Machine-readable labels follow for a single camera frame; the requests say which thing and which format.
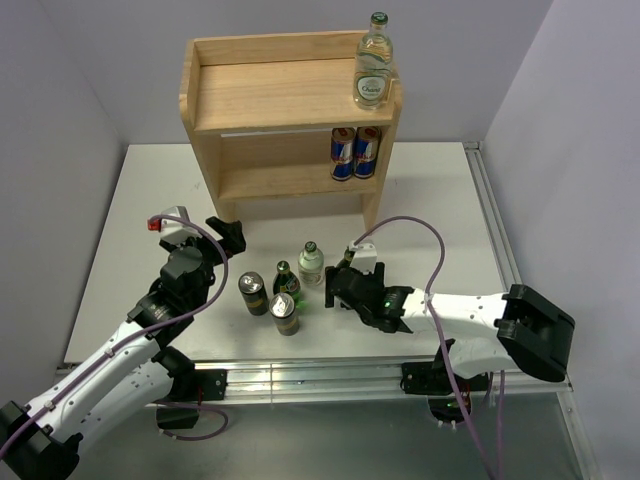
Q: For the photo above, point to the wooden two-tier shelf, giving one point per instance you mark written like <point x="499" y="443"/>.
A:
<point x="259" y="111"/>

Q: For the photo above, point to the blue energy drink can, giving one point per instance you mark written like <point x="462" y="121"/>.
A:
<point x="342" y="144"/>
<point x="366" y="151"/>

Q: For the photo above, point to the right blue energy drink can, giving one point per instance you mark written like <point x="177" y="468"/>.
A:
<point x="366" y="151"/>

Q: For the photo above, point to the small clear glass bottle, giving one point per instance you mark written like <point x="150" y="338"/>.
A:
<point x="311" y="264"/>

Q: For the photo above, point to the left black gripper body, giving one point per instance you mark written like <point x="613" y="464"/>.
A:
<point x="210" y="256"/>

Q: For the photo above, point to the black gold can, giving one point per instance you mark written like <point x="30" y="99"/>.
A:
<point x="282" y="308"/>
<point x="252" y="288"/>

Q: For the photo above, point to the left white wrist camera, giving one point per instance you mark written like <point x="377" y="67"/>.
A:
<point x="171" y="231"/>

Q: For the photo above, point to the green bottle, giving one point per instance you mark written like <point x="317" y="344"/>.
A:
<point x="286" y="282"/>
<point x="346" y="260"/>

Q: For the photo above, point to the left blue energy drink can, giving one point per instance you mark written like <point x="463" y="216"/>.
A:
<point x="342" y="144"/>

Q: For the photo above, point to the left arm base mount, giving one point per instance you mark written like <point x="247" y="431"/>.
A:
<point x="181" y="408"/>

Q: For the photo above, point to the black gold can rear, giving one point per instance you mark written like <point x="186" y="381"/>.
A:
<point x="252" y="288"/>

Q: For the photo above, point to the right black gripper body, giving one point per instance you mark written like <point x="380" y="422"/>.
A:
<point x="378" y="277"/>

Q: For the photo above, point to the aluminium frame rail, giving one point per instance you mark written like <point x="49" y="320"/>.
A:
<point x="325" y="403"/>

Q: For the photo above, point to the large clear soda water bottle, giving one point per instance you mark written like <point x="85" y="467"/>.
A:
<point x="373" y="64"/>

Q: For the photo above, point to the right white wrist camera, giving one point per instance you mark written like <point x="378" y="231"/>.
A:
<point x="364" y="256"/>

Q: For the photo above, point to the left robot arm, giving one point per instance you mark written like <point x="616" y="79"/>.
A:
<point x="135" y="366"/>

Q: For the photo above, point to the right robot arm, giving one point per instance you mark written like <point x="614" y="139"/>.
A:
<point x="519" y="329"/>

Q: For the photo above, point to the black gold can front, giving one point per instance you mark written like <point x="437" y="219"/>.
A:
<point x="282" y="308"/>

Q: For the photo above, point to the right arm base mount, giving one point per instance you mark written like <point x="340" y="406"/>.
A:
<point x="430" y="379"/>

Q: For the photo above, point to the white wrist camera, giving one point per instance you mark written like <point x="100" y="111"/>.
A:
<point x="364" y="256"/>
<point x="171" y="231"/>

